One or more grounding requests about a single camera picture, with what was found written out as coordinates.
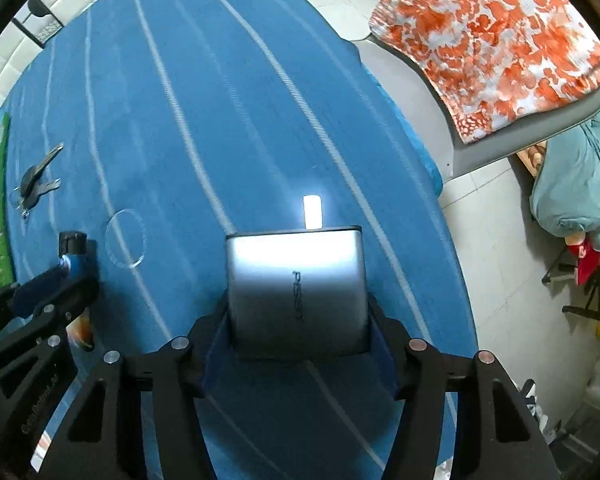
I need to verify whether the silver power bank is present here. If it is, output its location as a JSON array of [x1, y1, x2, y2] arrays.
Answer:
[[225, 194, 370, 362]]

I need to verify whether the black car key bunch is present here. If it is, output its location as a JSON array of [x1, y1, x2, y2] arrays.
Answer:
[[12, 142, 64, 219]]

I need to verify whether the red cloth item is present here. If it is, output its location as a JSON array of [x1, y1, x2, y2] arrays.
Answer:
[[565, 233, 600, 286]]

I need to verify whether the blue striped tablecloth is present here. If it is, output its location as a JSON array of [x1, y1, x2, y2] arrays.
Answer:
[[4, 0, 477, 387]]

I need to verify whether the teal fabric bundle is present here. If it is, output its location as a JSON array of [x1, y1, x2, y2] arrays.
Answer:
[[529, 113, 600, 252]]

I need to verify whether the grey chair seat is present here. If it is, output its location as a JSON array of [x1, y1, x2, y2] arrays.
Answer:
[[354, 35, 600, 182]]

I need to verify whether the orange white floral cloth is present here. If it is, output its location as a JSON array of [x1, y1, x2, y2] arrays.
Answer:
[[370, 0, 600, 122]]

